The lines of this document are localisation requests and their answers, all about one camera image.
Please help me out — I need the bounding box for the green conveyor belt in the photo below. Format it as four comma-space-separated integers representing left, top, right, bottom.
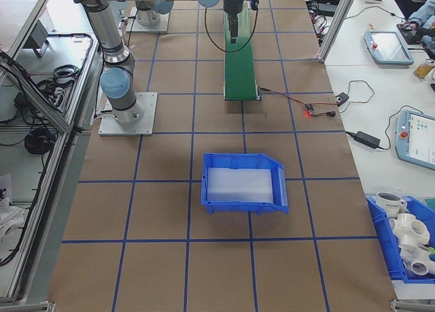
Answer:
222, 1, 262, 103

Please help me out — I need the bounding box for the black electronics box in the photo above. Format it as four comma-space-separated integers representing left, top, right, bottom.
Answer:
312, 2, 338, 16

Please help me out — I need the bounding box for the teach pendant with grey screen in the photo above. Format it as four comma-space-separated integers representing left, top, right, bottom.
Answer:
364, 29, 415, 66

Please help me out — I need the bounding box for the black power adapter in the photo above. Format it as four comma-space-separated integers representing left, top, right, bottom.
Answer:
355, 131, 381, 148

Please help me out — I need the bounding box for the black handheld device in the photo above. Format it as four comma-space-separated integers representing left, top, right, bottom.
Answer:
396, 22, 434, 45

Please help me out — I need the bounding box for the blue plastic bin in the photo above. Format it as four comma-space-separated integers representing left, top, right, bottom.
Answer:
200, 152, 290, 216

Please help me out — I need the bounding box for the grey metal box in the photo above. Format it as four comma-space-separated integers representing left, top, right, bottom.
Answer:
22, 19, 52, 58

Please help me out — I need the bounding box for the teach pendant showing white screen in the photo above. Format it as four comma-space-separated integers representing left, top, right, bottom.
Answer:
394, 108, 435, 172

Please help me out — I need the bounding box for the black plug adapter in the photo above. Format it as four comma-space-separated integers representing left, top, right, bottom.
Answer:
13, 92, 29, 109

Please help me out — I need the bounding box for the white mug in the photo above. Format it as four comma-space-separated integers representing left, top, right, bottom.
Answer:
375, 191, 408, 218

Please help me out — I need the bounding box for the white pvc pipe fitting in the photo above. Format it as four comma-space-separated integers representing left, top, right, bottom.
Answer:
388, 212, 432, 247
398, 242, 435, 278

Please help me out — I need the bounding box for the large blue storage bin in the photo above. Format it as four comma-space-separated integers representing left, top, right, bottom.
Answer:
366, 195, 435, 284

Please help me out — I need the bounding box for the white cloth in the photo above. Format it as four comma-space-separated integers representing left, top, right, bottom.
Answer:
0, 173, 25, 240

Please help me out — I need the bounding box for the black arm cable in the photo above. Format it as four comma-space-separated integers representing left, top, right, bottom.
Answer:
203, 1, 258, 54

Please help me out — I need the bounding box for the white square base plate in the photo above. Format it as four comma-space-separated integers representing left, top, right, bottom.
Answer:
97, 92, 159, 137
125, 7, 171, 34

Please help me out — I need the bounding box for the red black conveyor wire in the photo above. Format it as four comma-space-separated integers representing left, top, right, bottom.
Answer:
260, 85, 309, 107

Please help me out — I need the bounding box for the red black wire bundle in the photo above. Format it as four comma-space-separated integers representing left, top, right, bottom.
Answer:
307, 0, 332, 39

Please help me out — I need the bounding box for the aluminium profile post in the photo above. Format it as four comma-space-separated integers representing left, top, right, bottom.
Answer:
316, 0, 362, 65

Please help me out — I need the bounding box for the long black cable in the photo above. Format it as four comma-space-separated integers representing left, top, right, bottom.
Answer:
46, 32, 100, 99

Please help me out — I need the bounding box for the small black cable coil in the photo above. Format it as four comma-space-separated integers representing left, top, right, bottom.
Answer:
52, 65, 83, 81

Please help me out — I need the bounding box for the cable bundle with white plug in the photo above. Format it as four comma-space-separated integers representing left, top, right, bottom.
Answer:
35, 79, 69, 105

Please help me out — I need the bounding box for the large black cable bundle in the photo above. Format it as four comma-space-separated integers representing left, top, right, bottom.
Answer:
24, 126, 57, 156

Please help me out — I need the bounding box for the v-shaped metal bar frame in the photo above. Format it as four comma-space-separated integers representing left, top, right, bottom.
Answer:
0, 0, 105, 305

